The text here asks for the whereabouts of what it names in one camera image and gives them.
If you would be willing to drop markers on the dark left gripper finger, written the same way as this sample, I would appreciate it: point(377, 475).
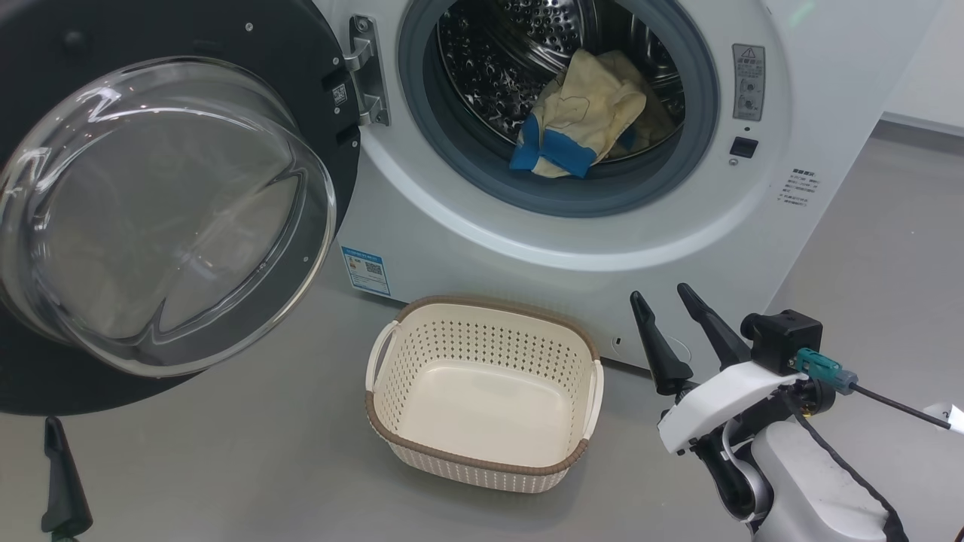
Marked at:
point(64, 504)

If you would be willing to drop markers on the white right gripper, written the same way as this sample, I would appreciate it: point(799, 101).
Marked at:
point(708, 410)

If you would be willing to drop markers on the cream printed garment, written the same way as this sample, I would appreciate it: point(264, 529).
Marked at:
point(654, 124)

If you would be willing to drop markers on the cream garment wide blue cuff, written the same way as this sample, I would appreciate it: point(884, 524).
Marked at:
point(580, 113)

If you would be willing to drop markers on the grey washing machine door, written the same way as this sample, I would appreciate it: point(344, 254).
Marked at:
point(151, 226)

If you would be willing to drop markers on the white front-load washing machine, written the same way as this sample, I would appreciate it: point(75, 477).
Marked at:
point(452, 248)

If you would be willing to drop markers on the grey metal mounting bracket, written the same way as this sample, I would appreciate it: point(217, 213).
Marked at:
point(367, 75)

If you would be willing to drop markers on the cream perforated basket brown rim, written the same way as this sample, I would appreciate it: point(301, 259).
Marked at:
point(489, 406)

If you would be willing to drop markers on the grey warning sticker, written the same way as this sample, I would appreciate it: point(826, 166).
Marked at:
point(748, 83)

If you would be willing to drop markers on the blue energy label sticker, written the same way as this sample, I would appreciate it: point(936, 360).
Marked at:
point(366, 271)

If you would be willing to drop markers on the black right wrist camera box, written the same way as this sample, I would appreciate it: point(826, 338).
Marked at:
point(783, 339)

